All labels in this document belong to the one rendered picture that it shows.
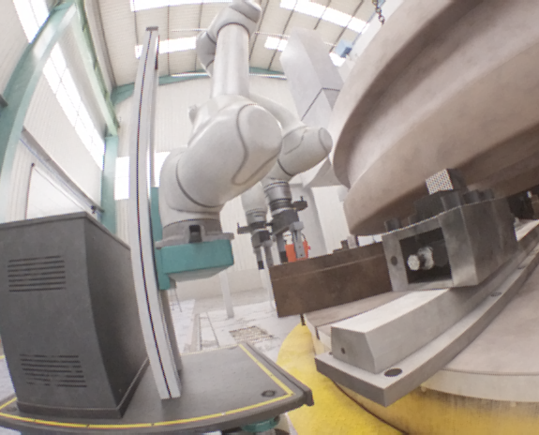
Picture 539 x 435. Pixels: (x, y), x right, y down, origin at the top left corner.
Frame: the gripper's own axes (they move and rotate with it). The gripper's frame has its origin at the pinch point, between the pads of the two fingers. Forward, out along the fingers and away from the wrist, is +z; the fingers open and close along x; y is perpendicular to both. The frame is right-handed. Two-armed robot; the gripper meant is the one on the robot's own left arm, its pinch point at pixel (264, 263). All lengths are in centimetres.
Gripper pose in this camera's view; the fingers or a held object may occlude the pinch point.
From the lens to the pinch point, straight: 106.6
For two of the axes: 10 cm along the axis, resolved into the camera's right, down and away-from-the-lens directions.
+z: 1.9, 9.6, -2.2
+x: -3.1, 2.7, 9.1
